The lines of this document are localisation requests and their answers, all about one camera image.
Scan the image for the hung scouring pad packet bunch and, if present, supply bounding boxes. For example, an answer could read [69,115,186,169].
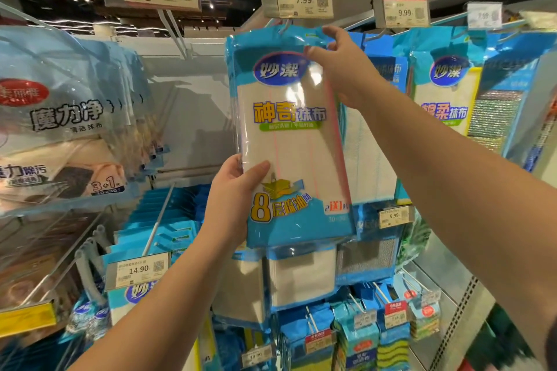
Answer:
[470,31,557,164]

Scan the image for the clear grey price tag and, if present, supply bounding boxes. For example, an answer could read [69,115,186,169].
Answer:
[522,12,557,31]

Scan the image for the dark green goods pile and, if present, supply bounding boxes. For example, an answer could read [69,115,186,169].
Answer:
[487,305,542,371]

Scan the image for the person's left hand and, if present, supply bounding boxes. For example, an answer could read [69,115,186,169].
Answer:
[200,155,273,251]

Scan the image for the person's right hand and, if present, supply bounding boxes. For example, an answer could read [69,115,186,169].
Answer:
[305,26,386,112]

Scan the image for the cotton-soft cloth packet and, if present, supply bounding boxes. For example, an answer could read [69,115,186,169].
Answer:
[404,27,485,138]

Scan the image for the blue cloth packets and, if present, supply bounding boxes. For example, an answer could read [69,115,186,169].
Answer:
[213,240,341,329]

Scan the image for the striped sponge packets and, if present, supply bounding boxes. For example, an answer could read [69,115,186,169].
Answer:
[278,271,447,371]

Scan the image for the blue-label white cloth packet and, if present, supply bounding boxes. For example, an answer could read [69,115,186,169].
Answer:
[343,31,411,208]

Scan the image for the blue white dishcloth packet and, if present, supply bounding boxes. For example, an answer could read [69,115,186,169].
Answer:
[226,26,357,251]

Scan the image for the hanging grey packets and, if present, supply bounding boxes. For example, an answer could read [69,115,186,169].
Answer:
[0,26,168,216]

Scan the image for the clear packets with green print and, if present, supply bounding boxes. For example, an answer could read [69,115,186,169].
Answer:
[396,210,433,268]

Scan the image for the metal peg hook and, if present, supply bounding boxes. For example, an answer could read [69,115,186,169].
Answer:
[143,184,176,255]

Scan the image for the person's right forearm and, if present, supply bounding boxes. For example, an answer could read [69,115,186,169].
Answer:
[352,78,557,371]

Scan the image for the blue steel-cloth packets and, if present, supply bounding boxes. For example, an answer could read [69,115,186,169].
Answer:
[335,201,402,286]

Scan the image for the hanging red clip strip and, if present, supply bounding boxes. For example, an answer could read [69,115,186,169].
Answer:
[526,97,557,173]

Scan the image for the yellowish price tag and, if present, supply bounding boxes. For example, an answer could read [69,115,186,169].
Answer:
[115,252,172,290]
[378,203,413,231]

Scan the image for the bright yellow price tag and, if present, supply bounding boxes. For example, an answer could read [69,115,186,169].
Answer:
[0,301,59,340]

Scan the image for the person's dark right sleeve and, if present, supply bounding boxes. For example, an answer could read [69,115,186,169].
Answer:
[544,314,557,371]

